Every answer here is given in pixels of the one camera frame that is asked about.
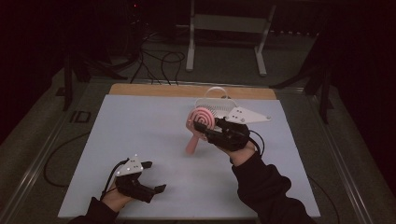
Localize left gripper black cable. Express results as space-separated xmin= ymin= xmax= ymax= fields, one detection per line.
xmin=99 ymin=158 xmax=130 ymax=201

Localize black floor cables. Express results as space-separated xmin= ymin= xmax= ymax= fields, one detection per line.
xmin=130 ymin=29 xmax=187 ymax=87

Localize pink swirl lollipop toy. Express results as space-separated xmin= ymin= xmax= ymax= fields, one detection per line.
xmin=185 ymin=106 xmax=217 ymax=155

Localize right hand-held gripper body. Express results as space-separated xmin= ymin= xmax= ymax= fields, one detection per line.
xmin=205 ymin=106 xmax=272 ymax=152

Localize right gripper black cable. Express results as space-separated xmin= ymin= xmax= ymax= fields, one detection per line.
xmin=247 ymin=129 xmax=266 ymax=158

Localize white metal stand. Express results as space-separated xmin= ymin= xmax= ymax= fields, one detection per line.
xmin=185 ymin=0 xmax=277 ymax=77

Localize white slotted plastic basket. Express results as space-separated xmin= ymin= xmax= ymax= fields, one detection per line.
xmin=193 ymin=86 xmax=238 ymax=119

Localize light blue table mat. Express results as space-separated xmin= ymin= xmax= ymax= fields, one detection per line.
xmin=58 ymin=94 xmax=321 ymax=219

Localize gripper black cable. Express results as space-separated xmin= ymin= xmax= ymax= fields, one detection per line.
xmin=247 ymin=129 xmax=266 ymax=158
xmin=99 ymin=158 xmax=130 ymax=201

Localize person's left hand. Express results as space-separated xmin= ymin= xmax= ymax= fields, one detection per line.
xmin=101 ymin=186 xmax=134 ymax=214

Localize person's right hand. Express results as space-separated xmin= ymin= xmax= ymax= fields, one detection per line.
xmin=218 ymin=140 xmax=258 ymax=167

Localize black stand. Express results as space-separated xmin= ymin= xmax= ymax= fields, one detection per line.
xmin=270 ymin=29 xmax=334 ymax=125
xmin=55 ymin=50 xmax=128 ymax=112

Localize black floor cable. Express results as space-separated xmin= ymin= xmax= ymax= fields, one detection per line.
xmin=43 ymin=131 xmax=92 ymax=189
xmin=307 ymin=175 xmax=342 ymax=224

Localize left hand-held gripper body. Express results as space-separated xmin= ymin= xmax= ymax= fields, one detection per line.
xmin=114 ymin=154 xmax=157 ymax=204

